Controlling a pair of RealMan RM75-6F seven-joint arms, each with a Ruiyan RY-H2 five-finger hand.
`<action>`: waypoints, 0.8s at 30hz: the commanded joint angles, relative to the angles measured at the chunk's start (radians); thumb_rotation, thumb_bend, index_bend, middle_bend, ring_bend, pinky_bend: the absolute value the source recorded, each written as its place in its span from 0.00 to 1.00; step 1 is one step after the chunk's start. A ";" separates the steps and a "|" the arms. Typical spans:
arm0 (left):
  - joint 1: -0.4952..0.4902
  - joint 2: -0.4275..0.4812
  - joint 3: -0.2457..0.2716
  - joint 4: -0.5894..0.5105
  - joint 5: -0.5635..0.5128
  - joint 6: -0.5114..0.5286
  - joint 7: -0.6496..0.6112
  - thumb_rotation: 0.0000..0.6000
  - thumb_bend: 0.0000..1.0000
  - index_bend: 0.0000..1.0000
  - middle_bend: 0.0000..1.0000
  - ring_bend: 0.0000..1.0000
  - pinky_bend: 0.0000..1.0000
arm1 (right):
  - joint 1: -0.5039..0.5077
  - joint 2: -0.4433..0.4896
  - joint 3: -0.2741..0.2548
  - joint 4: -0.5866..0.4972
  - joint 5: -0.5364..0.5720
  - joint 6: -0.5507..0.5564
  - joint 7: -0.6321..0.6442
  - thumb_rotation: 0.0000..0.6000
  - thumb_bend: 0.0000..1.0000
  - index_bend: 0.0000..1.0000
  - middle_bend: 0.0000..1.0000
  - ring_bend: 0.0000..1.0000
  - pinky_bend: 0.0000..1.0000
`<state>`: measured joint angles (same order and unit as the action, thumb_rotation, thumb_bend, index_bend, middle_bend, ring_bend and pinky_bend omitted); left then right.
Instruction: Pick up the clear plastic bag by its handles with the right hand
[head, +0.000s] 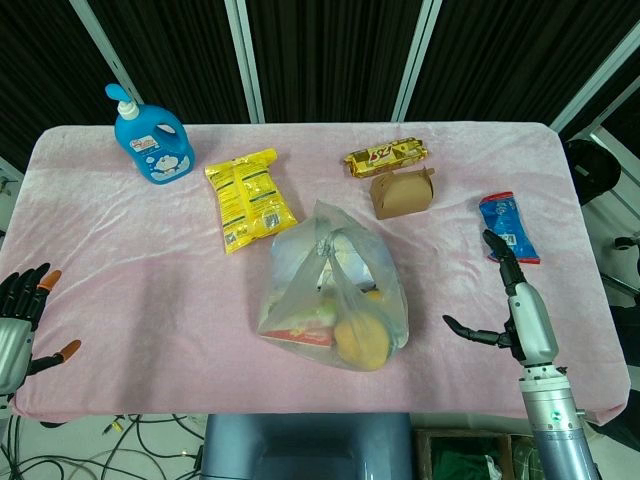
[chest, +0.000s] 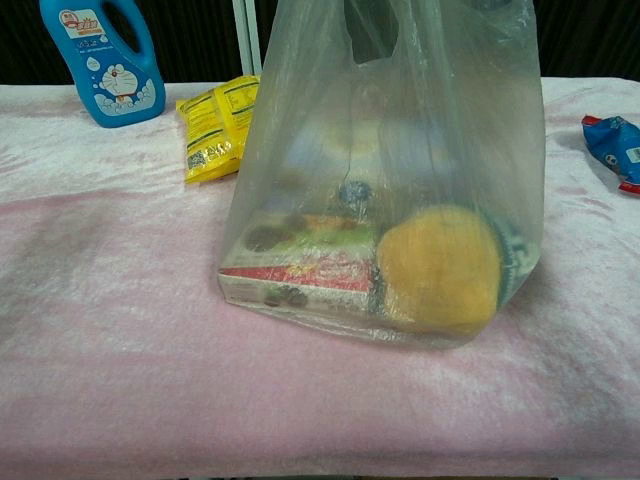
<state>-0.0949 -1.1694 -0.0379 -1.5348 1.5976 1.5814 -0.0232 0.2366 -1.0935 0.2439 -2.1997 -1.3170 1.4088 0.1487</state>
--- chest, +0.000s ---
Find yellow snack pack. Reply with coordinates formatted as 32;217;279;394
175;74;261;185

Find blue snack pack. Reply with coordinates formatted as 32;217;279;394
580;114;640;197

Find yellow round sponge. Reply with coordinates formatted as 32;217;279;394
375;203;503;335

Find white frame post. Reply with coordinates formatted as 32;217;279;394
232;0;264;77

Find transparent plastic bag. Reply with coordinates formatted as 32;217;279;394
217;0;547;351

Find pink plush table cloth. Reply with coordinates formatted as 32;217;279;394
0;75;640;479

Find green white round item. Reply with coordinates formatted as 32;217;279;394
474;207;541;306

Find blue detergent bottle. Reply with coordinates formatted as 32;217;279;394
38;0;167;129

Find black curtain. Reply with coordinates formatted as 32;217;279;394
0;0;640;86

